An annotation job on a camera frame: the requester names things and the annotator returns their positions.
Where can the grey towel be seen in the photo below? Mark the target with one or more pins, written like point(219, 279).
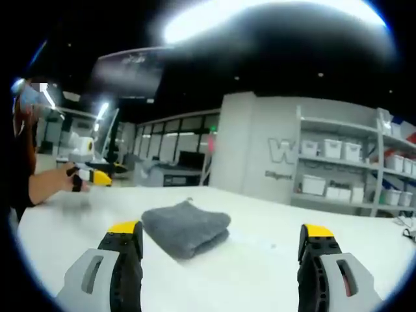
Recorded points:
point(187, 227)

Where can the person's left hand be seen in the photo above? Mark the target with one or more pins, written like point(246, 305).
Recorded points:
point(66, 180)

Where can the grey background machine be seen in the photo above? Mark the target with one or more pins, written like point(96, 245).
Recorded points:
point(162, 172)

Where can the black monitor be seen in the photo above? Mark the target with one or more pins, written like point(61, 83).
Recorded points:
point(191, 158)

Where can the dark hanging ceiling panel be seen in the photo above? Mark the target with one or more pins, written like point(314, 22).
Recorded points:
point(128, 73)

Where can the grey metal shelving unit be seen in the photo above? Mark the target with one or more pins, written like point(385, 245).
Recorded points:
point(375, 162)

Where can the group of white storage boxes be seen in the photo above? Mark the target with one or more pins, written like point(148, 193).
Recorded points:
point(334, 149)

